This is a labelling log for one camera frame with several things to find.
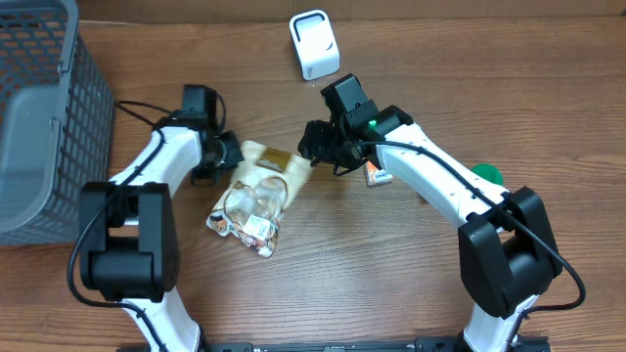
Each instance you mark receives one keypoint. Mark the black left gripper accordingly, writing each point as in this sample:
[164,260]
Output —
[227,154]

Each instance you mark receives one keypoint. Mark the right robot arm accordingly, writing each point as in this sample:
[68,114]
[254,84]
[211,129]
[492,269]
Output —
[507,249]

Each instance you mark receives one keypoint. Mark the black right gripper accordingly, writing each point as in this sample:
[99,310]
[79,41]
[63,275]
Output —
[317,147]

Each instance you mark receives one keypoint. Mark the white brown snack wrapper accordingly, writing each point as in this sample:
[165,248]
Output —
[261,189]

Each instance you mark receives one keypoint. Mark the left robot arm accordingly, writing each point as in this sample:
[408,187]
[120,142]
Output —
[127,253]

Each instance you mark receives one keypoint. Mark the green lid glass jar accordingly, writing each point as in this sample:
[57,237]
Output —
[489,172]

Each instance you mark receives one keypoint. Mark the white barcode scanner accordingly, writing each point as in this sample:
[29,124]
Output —
[314,43]

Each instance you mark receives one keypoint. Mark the grey plastic mesh basket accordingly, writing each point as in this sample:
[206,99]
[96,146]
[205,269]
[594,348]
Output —
[57,118]

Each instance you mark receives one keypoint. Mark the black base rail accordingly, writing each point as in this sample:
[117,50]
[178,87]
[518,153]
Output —
[332,347]

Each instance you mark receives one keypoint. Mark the orange snack packet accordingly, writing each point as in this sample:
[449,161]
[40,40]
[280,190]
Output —
[376,177]

